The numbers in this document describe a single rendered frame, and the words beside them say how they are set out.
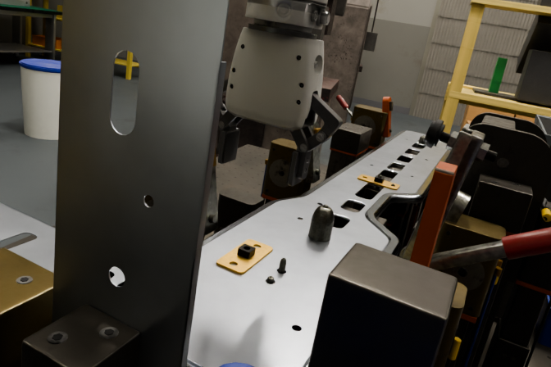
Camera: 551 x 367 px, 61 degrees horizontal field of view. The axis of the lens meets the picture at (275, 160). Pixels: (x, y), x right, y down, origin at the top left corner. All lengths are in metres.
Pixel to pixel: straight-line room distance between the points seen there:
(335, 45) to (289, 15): 6.17
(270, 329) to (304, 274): 0.12
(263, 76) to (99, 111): 0.24
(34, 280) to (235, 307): 0.19
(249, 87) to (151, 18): 0.26
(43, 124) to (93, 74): 4.13
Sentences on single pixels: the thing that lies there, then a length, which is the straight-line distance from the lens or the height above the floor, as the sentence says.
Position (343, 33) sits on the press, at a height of 1.26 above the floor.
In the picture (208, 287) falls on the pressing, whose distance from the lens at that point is 0.53.
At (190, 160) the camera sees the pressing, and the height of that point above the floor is 1.20.
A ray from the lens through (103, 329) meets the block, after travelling 0.34.
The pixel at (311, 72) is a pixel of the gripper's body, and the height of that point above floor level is 1.24.
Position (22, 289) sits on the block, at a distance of 0.42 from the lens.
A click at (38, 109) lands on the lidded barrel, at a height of 0.26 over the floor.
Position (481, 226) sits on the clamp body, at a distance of 0.69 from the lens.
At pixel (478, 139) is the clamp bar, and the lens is 0.46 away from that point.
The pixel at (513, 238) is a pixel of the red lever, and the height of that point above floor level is 1.13.
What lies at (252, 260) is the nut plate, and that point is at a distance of 0.59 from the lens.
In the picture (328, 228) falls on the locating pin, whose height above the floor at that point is 1.02.
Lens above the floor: 1.29
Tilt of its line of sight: 16 degrees down
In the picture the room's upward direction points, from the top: 10 degrees clockwise
